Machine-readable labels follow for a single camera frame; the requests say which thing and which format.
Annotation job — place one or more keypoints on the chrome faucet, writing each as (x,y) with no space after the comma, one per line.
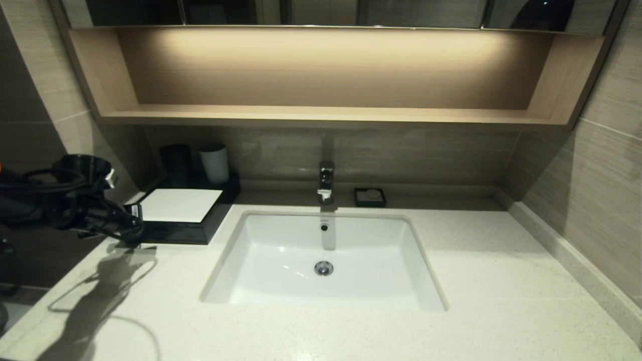
(326,180)

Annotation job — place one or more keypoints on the round beige soap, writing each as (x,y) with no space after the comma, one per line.
(373,194)

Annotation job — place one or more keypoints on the white sink basin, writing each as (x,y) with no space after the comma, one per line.
(361,281)

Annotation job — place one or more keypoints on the glossy black drawer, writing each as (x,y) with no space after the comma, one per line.
(185,233)

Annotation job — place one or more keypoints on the dark round floor object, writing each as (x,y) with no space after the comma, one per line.
(2,318)

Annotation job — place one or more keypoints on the wooden wall niche shelf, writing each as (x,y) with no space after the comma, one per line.
(326,116)

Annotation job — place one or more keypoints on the black cup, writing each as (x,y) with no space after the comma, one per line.
(175,168)

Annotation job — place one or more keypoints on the black box with white lid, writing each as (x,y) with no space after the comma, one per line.
(180,205)

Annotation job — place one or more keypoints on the white cup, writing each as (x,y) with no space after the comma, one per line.
(215,164)

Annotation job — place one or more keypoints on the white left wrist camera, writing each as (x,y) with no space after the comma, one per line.
(111,178)

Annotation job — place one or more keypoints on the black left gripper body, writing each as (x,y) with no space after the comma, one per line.
(95,216)

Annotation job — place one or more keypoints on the chrome sink drain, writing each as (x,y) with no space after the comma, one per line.
(324,268)

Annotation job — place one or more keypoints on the black soap dish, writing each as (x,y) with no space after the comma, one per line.
(359,200)

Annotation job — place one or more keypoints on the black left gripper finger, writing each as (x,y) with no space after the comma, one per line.
(133,223)

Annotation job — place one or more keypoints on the mirrored wall cabinet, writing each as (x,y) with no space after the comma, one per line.
(421,12)

